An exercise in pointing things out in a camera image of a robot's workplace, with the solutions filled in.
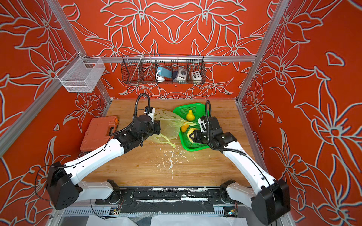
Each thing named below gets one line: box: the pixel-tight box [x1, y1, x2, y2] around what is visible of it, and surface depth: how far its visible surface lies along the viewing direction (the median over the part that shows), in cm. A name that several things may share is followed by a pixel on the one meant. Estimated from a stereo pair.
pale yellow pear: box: [186, 109, 195, 122], surface depth 105 cm
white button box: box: [191, 70, 202, 81], surface depth 97 cm
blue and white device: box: [155, 66, 173, 83], surface depth 87 cm
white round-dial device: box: [176, 67, 188, 81], surface depth 93 cm
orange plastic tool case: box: [79, 115, 119, 152], surface depth 95 cm
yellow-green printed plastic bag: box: [147, 108, 198, 149], surface depth 89 cm
